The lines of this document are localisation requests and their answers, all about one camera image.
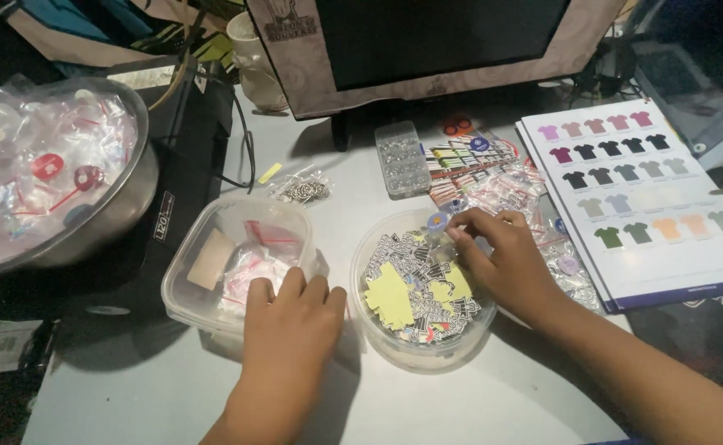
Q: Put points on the person's right hand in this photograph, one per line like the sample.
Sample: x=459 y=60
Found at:
x=503 y=259

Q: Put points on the person's left hand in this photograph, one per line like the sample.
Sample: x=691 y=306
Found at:
x=287 y=334

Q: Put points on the person's right fingers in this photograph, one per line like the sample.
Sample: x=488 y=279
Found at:
x=479 y=225

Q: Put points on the small clear plastic bag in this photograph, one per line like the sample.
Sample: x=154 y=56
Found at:
x=445 y=232

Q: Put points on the striped colour swatch card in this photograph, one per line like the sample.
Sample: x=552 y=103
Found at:
x=460 y=162

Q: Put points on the pile of small plastic bags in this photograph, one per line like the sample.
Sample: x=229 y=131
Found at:
x=553 y=247

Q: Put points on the pile of printed stickers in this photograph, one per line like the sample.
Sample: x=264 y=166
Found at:
x=417 y=290

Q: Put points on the round clear plastic container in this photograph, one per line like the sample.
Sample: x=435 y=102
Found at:
x=420 y=296

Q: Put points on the clear compartment box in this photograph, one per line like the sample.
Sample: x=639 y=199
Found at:
x=402 y=159

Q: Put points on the shirt colour chart sheet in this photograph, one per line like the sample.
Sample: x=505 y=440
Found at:
x=640 y=198

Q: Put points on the bag of metal key rings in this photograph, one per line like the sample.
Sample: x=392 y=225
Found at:
x=303 y=188

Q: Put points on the black computer monitor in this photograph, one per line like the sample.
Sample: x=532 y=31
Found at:
x=423 y=43

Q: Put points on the yellow paper strip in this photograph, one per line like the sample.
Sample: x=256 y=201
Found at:
x=270 y=173

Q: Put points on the red-sealed plastic bags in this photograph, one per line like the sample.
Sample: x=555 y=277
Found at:
x=256 y=259

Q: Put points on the square clear plastic container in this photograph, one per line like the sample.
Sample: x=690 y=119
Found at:
x=238 y=266

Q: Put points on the beige card piece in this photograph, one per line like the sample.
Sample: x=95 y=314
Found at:
x=211 y=259

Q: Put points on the white ceramic mug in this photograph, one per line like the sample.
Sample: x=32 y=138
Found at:
x=253 y=62

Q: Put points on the black printer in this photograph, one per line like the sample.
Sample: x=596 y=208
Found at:
x=176 y=204

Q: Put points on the large metal bowl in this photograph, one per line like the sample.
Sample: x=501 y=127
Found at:
x=108 y=204

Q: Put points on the heap of bagged pin badges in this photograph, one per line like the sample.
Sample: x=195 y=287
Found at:
x=34 y=173

